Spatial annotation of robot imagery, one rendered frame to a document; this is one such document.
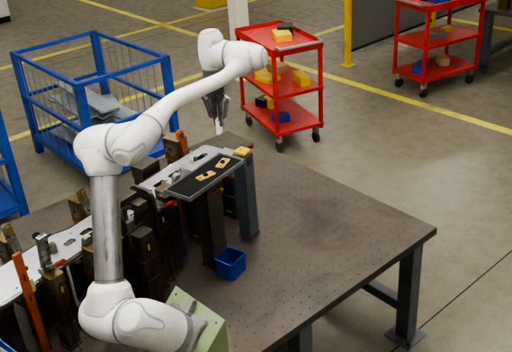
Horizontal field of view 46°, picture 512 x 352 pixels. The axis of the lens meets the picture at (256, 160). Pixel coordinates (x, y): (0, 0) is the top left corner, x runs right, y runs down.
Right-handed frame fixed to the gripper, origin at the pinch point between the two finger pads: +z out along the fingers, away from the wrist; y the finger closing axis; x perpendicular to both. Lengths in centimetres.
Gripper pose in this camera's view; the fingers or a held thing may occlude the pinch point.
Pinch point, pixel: (219, 126)
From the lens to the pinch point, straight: 254.9
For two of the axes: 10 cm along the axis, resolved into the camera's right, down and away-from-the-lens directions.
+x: -3.7, 4.6, -8.1
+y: -9.3, -1.2, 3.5
